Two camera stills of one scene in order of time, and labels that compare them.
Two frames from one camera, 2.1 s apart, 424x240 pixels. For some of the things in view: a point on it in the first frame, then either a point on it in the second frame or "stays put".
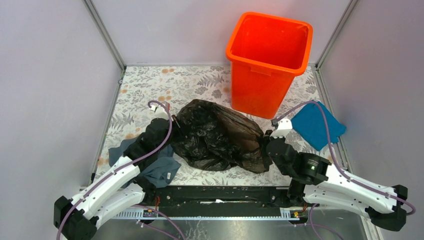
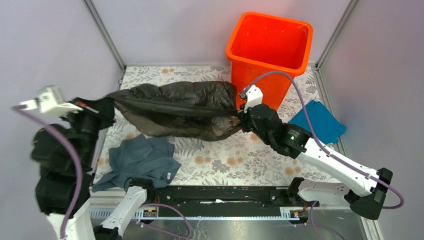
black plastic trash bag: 215,138 to 188,110
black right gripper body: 266,136 to 247,124
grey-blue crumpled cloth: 157,171 stays put
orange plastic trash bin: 266,53 stays put
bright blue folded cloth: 309,123 stays put
